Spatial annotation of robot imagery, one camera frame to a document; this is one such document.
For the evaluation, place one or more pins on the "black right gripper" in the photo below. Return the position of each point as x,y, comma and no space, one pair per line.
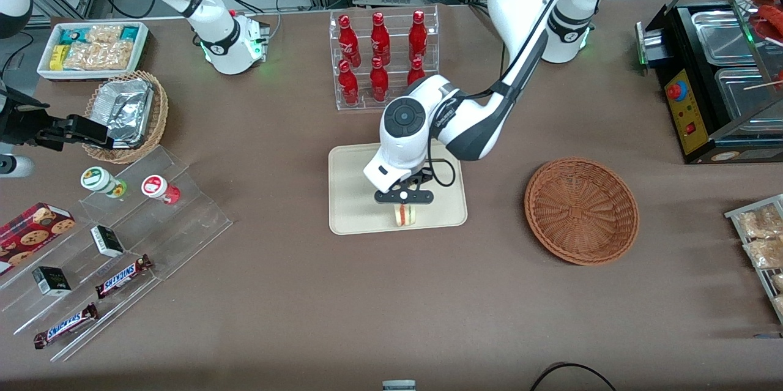
23,123

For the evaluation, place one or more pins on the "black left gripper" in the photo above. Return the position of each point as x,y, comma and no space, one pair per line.
426,177

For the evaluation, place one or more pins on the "triangular sandwich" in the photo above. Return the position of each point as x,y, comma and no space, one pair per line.
405,216

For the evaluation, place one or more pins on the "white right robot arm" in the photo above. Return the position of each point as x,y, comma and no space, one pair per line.
214,36

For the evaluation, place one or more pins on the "light wicker basket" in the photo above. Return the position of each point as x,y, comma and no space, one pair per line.
159,115

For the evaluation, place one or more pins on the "beige plastic tray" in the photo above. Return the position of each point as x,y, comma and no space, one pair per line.
355,213

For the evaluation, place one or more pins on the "round brown wicker basket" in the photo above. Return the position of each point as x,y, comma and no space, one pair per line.
581,213

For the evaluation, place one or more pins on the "aluminium foil container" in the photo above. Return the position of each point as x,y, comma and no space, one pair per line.
125,109

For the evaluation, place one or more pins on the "green white yogurt bottle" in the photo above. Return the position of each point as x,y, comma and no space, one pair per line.
98,180

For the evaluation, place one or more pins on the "white rectangular snack bin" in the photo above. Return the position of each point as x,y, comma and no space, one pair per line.
46,73

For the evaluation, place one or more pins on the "rice cracker bag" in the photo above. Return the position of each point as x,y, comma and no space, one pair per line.
104,34
98,55

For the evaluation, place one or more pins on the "yellow snack packet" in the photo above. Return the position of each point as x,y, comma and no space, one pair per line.
57,57

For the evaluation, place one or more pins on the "red white yogurt bottle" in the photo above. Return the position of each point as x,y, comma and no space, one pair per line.
156,187

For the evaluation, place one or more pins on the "teal snack packet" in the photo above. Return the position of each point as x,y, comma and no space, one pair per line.
128,32
72,36

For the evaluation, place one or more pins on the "red cola bottle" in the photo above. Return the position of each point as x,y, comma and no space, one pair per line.
418,35
347,82
347,39
380,36
416,73
378,80

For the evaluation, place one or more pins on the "small black carton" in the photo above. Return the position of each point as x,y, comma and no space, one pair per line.
52,281
107,241

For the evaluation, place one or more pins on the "red cookie box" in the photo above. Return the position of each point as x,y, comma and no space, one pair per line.
30,235

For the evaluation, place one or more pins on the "clear acrylic stepped display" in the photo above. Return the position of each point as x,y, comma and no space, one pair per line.
183,219

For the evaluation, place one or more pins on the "clear acrylic bottle rack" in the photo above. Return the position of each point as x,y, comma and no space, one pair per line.
397,42

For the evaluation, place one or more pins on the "Snickers chocolate bar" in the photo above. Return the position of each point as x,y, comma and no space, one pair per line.
122,276
66,326

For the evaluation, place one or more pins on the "small grey device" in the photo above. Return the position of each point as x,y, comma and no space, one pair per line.
399,385

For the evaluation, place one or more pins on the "black food warmer yellow panel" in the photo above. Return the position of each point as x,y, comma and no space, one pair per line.
688,103

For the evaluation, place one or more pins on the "grey snack rack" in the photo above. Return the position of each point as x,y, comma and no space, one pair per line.
734,215

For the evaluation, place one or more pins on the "steel food pan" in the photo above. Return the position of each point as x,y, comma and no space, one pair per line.
722,36
743,94

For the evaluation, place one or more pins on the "clear bag of snacks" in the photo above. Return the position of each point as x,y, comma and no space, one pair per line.
779,306
778,282
764,253
758,223

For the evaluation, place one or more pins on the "wooden skewer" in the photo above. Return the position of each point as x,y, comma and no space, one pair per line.
764,85

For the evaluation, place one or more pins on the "red fried food piece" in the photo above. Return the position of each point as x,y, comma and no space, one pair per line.
768,14

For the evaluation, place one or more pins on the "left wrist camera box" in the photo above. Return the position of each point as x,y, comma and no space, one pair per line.
391,197

